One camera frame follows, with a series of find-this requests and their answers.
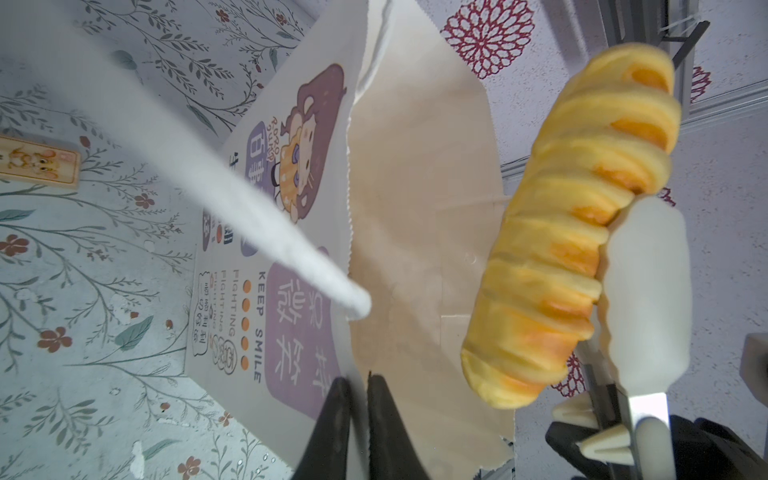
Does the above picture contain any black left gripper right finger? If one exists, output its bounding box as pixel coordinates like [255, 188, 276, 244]
[367, 374, 429, 480]

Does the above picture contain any white printed paper bag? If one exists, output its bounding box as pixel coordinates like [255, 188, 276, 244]
[0, 0, 517, 480]

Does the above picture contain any grey metal wall shelf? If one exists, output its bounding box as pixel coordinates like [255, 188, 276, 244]
[597, 0, 711, 70]

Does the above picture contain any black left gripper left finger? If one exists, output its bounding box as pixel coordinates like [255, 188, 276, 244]
[292, 377, 351, 480]

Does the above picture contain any small orange tiger sticker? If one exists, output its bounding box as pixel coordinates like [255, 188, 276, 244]
[1, 136, 81, 189]

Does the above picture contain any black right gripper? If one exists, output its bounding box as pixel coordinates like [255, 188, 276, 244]
[545, 196, 767, 479]

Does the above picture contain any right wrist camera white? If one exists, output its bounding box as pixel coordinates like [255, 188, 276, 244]
[739, 333, 768, 407]

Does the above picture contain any long yellow braided bread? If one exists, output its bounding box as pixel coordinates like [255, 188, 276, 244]
[460, 43, 682, 410]

